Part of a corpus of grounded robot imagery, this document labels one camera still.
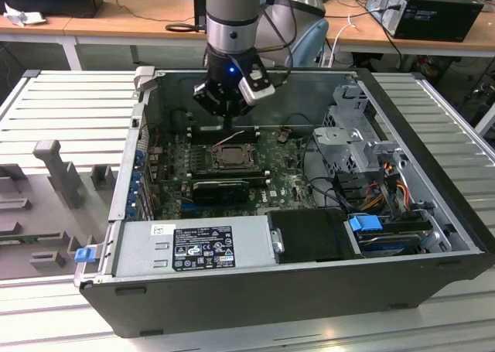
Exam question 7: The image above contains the black coiled cable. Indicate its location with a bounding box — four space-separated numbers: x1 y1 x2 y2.
165 21 196 34

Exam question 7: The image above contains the black power cable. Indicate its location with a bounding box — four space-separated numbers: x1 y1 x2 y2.
369 5 404 71

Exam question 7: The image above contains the white cable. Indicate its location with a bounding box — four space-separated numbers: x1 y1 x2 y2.
320 15 357 67

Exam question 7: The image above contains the square CPU chip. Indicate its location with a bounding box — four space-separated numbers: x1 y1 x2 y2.
219 148 249 164

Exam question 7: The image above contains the pale grey case handle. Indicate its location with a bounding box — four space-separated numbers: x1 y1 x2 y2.
133 66 158 94

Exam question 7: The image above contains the black plastic shroud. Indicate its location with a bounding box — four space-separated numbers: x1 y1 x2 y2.
266 207 367 264

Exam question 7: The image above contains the wooden desk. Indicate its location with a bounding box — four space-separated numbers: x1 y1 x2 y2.
324 0 495 74
0 0 208 73

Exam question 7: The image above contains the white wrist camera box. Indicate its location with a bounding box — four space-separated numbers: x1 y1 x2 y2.
237 70 276 106

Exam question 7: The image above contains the small black upright box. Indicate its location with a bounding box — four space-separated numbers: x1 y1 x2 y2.
193 0 208 32

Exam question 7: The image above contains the black open PC case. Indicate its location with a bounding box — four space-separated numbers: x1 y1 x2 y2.
73 67 495 340

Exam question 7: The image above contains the crumpled white paper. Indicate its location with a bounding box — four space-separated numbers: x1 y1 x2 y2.
3 2 47 26

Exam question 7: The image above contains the black RAM stick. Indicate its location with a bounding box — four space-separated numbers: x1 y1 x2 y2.
189 173 271 186

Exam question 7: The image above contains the black computer tower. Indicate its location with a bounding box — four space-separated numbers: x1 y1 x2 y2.
365 0 484 43

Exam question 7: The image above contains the grey power supply unit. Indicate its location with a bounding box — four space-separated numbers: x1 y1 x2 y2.
111 214 278 279

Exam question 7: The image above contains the metal CPU socket cover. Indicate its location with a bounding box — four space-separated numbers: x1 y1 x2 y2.
211 143 258 171

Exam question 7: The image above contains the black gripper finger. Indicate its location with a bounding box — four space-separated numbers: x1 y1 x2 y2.
227 101 252 131
192 81 229 131

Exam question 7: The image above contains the hard disk drive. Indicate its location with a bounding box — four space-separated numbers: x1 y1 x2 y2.
357 231 422 258

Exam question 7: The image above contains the grey parts rack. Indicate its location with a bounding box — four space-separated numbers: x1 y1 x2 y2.
0 138 121 279

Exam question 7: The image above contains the CPU socket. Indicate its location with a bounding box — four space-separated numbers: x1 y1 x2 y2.
208 142 261 173

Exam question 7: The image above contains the green motherboard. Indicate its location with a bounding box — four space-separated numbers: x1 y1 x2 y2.
154 129 322 221

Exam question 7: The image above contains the thin black looped cable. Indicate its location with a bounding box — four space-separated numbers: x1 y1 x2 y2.
286 113 324 136

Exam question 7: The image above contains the green RAM stick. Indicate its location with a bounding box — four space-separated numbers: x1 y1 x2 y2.
0 234 65 245

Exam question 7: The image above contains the blue disk carrier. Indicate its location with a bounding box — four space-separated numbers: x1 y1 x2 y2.
347 214 384 244

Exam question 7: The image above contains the black plastic bay bracket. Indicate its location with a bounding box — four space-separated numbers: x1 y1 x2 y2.
333 172 374 210

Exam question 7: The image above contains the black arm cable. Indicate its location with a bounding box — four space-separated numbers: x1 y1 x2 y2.
254 0 297 88

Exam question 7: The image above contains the yellow orange wire bundle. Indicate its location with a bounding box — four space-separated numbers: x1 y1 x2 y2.
357 162 411 214

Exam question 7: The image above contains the silver metal drive cage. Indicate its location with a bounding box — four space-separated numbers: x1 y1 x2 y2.
311 81 411 198

